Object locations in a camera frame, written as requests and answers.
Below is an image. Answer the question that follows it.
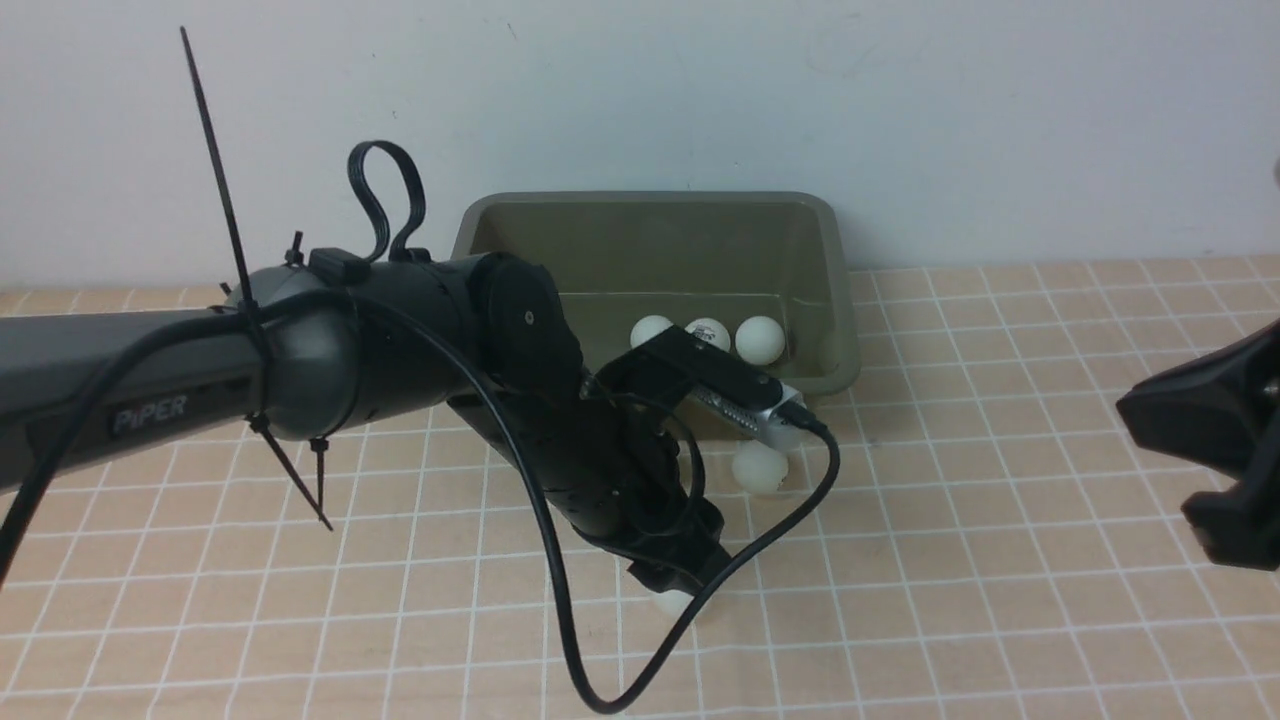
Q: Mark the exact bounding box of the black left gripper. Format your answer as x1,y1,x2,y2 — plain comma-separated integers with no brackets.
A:
495,391,733,597

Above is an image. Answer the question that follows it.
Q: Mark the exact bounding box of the peach grid tablecloth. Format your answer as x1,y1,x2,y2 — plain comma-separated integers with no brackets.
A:
1,255,1279,719

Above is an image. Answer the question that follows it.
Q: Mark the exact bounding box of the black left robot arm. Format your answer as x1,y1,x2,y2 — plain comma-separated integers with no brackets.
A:
1,252,730,594

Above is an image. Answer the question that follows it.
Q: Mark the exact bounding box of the white ball front marked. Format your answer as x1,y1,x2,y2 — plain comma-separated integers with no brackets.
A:
653,591,692,619

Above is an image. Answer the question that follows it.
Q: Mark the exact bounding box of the green plastic bin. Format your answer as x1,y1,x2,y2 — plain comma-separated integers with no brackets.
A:
451,191,861,451

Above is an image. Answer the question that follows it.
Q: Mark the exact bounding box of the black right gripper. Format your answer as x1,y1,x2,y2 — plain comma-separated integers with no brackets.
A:
1116,322,1279,571

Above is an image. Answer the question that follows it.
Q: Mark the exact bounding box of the white ball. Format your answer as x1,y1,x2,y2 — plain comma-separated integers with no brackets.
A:
730,441,790,495
685,316,732,354
628,314,675,348
733,315,787,366

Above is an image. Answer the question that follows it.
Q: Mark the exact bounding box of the black left camera cable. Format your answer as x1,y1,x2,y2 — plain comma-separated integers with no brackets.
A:
0,295,841,715

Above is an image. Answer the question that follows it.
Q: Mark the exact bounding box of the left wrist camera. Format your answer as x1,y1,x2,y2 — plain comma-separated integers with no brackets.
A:
595,325,823,454

